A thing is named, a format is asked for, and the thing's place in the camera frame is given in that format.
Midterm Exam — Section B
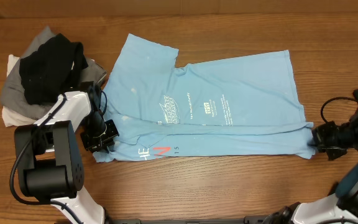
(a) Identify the white folded garment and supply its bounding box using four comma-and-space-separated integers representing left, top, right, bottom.
2, 54, 35, 127

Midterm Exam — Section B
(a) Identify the black folded garment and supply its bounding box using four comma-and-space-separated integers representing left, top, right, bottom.
19, 34, 88, 105

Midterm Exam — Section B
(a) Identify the light blue printed t-shirt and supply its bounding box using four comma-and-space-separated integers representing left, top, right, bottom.
94, 35, 315, 162

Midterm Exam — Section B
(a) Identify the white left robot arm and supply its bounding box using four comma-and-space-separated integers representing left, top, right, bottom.
9, 82, 119, 224

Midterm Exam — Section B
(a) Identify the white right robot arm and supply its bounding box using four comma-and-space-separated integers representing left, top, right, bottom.
263, 89, 358, 224

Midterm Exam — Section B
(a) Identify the grey folded garment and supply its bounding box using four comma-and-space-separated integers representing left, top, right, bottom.
0, 26, 107, 120

